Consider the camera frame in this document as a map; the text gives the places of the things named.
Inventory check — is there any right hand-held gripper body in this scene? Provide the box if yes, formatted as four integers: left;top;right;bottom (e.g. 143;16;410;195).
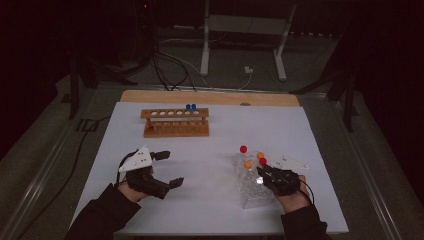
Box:
266;153;310;197

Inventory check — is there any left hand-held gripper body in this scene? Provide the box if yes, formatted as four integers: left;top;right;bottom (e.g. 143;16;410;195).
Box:
118;145;172;201

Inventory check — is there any wooden test tube rack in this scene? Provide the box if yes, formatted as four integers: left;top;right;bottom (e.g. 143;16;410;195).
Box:
140;107;210;139

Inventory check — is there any blue capped test tube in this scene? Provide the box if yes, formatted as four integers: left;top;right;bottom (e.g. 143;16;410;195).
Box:
185;103;193;129
190;103;200;129

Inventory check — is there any person's right hand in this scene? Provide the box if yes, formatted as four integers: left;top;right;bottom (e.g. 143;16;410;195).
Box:
275;175;314;215

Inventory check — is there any person's left hand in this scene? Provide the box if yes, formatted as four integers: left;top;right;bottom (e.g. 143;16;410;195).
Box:
116;179;150;204

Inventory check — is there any white table mat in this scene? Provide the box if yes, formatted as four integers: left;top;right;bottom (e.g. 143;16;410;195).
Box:
67;101;350;236

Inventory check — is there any black stand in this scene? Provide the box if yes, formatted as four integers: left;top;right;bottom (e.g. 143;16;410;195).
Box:
61;58;138;120
289;71;360;133

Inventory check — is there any white metal stand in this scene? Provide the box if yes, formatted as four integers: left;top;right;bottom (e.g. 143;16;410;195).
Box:
199;0;298;82

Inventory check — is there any left hand-held gripper black cable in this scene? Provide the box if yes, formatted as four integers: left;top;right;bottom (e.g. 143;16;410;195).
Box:
115;150;138;188

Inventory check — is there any hand-held gripper black cable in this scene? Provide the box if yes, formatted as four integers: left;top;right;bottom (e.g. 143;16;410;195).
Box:
299;178;316;206
115;150;138;188

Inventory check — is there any right hand-held gripper black cable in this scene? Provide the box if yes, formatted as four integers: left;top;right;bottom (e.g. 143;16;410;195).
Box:
299;178;316;206

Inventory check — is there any black floor cable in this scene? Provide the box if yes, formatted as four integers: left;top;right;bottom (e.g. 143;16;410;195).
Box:
14;114;113;240

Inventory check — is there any black cable bundle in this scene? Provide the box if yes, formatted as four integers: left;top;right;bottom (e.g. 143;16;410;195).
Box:
149;33;198;92

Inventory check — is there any aluminium frame rail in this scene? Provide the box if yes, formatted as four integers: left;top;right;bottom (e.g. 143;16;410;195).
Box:
0;121;74;240
331;99;408;240

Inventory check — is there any white cable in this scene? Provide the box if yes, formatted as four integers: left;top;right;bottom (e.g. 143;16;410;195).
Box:
234;72;253;91

